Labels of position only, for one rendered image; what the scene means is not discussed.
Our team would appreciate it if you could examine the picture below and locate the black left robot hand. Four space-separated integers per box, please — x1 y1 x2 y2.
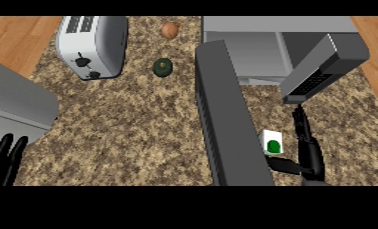
0 133 30 187

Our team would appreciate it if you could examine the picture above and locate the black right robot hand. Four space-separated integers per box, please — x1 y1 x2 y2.
268 103 327 182

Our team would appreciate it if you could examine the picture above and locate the white milk carton green dot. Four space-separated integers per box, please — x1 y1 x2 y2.
259 129 285 156

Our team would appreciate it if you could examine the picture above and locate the dark grey microwave door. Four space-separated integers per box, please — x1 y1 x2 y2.
194 39 277 187

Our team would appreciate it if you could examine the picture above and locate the grey microwave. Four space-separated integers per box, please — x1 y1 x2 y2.
201 16 371 105

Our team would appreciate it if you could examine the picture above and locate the silver toaster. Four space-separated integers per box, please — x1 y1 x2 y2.
57 16 130 81

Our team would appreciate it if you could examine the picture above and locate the dark green avocado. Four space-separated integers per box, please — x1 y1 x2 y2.
151 57 175 78

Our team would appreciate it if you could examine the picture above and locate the brown onion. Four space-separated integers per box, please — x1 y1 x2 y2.
160 21 185 40

